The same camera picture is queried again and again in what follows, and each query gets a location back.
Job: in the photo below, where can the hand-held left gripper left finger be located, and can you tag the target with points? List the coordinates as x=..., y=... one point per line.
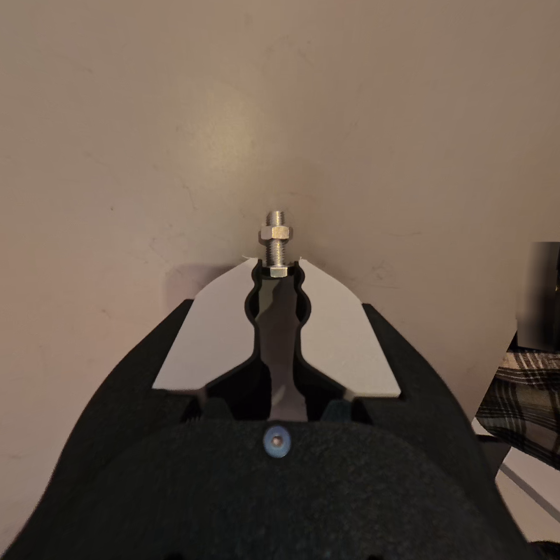
x=210, y=341

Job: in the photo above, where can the steel hex nut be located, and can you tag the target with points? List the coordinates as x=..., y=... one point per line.
x=274, y=234

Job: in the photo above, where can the person's plaid shirt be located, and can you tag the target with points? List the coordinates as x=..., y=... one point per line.
x=520, y=393

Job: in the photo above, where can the steel hex bolt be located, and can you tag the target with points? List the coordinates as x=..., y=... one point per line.
x=276, y=253

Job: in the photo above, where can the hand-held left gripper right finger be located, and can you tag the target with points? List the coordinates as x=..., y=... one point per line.
x=345, y=345

